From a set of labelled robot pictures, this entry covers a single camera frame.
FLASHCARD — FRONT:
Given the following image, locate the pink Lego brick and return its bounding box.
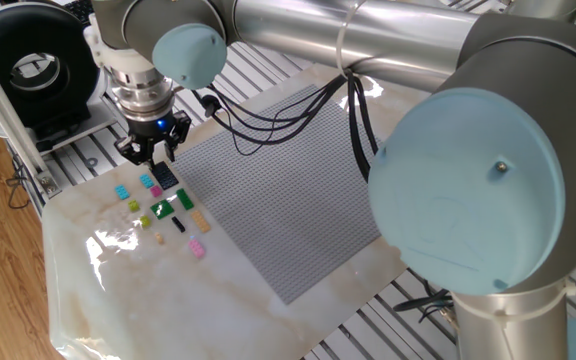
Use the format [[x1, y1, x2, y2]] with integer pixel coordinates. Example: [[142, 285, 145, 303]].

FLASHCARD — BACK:
[[188, 238, 207, 260]]

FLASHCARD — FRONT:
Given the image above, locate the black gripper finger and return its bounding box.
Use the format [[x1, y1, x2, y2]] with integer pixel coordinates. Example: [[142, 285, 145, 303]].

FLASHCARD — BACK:
[[164, 112, 193, 163], [113, 136, 156, 170]]

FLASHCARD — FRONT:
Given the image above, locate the large grey Lego baseplate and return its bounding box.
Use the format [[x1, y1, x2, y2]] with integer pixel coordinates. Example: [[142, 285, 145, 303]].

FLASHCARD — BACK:
[[169, 83, 409, 306]]

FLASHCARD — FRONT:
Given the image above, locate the long tan Lego plate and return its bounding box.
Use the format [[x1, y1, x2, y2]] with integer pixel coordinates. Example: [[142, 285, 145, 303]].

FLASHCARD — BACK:
[[190, 209, 213, 234]]

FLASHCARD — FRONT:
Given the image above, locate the black looped base cable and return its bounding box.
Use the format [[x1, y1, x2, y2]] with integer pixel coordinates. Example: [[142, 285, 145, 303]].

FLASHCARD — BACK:
[[392, 279, 454, 324]]

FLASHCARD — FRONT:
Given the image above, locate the marble pattern table mat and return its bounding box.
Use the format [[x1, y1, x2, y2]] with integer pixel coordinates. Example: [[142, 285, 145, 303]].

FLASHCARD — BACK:
[[41, 49, 459, 360]]

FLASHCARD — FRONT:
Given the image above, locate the black keyboard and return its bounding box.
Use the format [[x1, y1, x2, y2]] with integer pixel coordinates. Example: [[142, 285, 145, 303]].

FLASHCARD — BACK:
[[62, 0, 94, 24]]

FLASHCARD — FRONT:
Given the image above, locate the black gripper cable bundle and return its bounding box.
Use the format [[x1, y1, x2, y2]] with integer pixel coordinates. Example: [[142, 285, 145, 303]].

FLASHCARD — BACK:
[[192, 69, 382, 184]]

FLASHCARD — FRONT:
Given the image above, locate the thin black floor cable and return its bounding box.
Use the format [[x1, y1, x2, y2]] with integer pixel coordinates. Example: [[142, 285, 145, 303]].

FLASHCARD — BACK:
[[5, 154, 32, 210]]

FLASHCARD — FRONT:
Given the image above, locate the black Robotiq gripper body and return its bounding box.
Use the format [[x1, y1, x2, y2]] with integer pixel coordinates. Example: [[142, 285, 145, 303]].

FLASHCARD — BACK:
[[126, 109, 180, 147]]

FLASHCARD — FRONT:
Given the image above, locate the square green Lego plate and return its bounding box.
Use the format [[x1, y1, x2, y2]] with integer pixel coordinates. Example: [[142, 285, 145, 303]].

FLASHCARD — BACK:
[[149, 198, 175, 221]]

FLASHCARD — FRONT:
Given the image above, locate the large black Lego plate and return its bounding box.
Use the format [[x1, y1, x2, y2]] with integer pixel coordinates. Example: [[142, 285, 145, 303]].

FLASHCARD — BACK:
[[150, 160, 180, 192]]

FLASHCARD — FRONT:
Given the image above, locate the long green Lego plate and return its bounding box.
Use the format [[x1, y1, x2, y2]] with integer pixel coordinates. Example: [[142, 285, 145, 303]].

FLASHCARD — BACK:
[[175, 187, 195, 211]]

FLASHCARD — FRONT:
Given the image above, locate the aluminium frame post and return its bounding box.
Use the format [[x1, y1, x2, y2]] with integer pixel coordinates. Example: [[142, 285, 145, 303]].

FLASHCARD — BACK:
[[0, 29, 63, 200]]

